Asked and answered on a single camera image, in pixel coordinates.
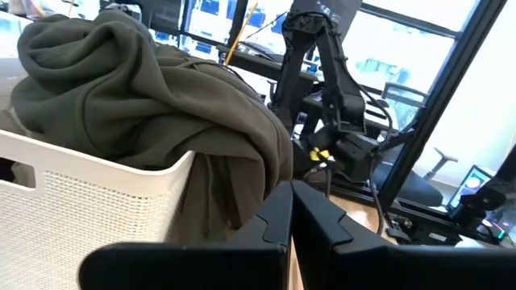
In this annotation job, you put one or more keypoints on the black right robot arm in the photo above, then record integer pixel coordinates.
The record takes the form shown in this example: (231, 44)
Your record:
(342, 92)

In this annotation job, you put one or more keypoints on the black cylindrical device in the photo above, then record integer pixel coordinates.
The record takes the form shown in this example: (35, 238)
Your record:
(467, 211)

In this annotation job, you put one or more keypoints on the black office chair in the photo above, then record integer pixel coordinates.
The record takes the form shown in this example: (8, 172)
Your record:
(419, 189)

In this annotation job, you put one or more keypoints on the mesh office chair backrest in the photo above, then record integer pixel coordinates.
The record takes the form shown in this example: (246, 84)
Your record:
(403, 94)

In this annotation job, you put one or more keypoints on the black frame base rail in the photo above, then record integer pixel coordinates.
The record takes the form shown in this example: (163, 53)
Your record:
(423, 235)

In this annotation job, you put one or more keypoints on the laptop with lit screen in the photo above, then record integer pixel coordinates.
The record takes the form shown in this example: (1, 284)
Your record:
(469, 185)

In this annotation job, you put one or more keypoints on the dark olive hoodie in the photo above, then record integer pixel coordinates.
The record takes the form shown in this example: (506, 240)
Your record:
(141, 100)

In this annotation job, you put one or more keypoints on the small yellow tag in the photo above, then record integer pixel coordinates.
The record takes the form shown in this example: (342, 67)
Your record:
(319, 154)

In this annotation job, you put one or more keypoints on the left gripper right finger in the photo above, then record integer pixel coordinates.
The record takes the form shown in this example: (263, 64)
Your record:
(383, 270)

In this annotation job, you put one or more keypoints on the white perforated plastic basket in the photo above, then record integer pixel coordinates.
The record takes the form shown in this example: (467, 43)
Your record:
(101, 225)

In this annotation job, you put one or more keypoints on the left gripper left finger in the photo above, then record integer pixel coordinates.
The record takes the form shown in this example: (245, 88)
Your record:
(209, 266)

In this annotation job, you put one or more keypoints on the black desk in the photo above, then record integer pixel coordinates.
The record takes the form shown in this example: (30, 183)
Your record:
(258, 60)

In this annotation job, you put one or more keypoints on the black frame post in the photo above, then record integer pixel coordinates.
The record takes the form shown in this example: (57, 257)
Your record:
(238, 20)
(435, 104)

